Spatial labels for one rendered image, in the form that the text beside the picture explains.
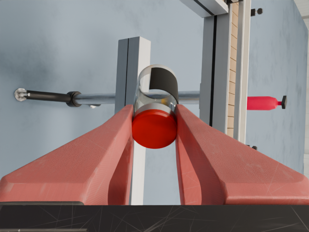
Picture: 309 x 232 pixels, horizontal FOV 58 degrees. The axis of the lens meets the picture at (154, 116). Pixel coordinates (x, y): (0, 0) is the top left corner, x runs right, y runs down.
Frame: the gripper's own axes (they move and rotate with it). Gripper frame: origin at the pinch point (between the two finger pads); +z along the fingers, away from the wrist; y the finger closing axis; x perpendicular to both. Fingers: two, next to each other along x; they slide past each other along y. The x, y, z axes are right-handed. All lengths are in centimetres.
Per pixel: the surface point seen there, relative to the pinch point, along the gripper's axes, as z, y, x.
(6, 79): 101, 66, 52
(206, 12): 81, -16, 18
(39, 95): 99, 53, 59
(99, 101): 98, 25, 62
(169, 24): 223, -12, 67
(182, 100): 76, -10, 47
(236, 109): 64, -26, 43
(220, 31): 80, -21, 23
